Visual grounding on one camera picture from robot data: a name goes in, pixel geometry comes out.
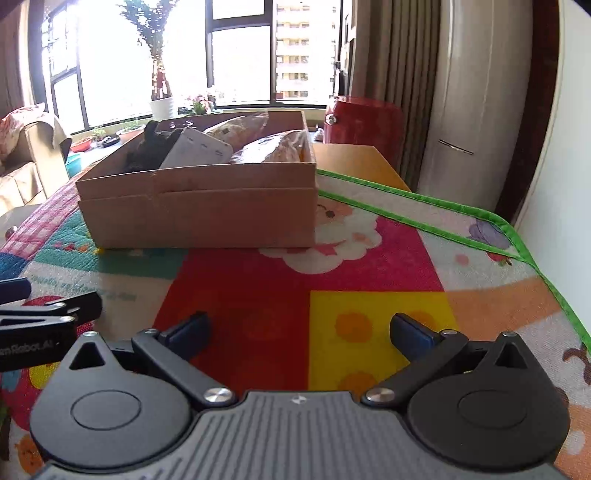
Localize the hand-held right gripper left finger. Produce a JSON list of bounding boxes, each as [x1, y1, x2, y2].
[[68, 311, 235, 409]]

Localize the grey battery charger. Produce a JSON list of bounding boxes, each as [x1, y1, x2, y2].
[[158, 126, 234, 169]]

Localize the black plush toy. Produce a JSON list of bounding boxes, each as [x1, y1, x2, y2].
[[126, 119, 184, 173]]

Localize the small white planter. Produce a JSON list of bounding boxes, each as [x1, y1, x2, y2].
[[115, 124, 147, 142]]

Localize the tan armchair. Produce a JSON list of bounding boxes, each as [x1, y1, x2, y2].
[[0, 112, 74, 219]]

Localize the black window frame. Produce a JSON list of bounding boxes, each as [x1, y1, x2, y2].
[[41, 0, 352, 136]]

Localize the colourful printed blanket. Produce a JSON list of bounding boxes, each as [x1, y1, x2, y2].
[[0, 168, 591, 480]]

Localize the small bread packet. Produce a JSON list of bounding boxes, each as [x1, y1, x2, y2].
[[204, 113, 270, 151]]

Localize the pink flowering potted plant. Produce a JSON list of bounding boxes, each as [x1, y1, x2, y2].
[[177, 92, 219, 116]]

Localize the cardboard box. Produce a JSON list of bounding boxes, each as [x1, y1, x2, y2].
[[75, 109, 319, 250]]

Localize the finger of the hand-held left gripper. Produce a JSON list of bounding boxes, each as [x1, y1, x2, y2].
[[0, 292, 103, 329], [0, 277, 33, 306]]

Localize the floral cushion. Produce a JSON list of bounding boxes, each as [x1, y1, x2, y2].
[[0, 103, 48, 163]]

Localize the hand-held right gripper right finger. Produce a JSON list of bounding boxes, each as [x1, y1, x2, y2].
[[362, 312, 530, 409]]

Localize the red round bin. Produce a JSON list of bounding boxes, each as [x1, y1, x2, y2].
[[324, 95, 406, 163]]

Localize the white standing air conditioner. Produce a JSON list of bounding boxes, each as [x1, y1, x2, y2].
[[414, 0, 535, 214]]

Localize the tall plant in white pot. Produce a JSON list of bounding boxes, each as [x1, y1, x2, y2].
[[116, 0, 180, 121]]

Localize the large bread packet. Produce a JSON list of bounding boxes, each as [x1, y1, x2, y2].
[[230, 130, 311, 165]]

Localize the beige ribbed curtain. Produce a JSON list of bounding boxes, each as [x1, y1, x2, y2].
[[350, 0, 445, 188]]

